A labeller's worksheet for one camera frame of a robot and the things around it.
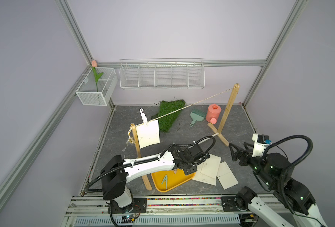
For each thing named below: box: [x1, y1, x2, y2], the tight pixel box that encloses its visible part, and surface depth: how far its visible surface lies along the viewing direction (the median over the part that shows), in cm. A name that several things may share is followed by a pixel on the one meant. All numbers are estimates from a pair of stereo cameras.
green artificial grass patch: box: [150, 99, 186, 133], surface depth 107 cm
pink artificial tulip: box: [91, 59, 104, 93], surface depth 92 cm
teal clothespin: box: [160, 174, 168, 190], surface depth 82 cm
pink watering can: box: [205, 103, 222, 125], surface depth 105 cm
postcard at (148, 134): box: [135, 120, 160, 149], surface depth 57 cm
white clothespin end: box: [139, 108, 149, 125], surface depth 54 cm
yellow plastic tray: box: [150, 168, 196, 193], surface depth 82 cm
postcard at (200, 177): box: [191, 162, 216, 186], surface depth 84 cm
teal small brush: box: [189, 108, 207, 127], surface depth 117 cm
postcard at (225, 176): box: [216, 160, 239, 190], surface depth 86 cm
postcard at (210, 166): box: [200, 153, 222, 179], surface depth 89 cm
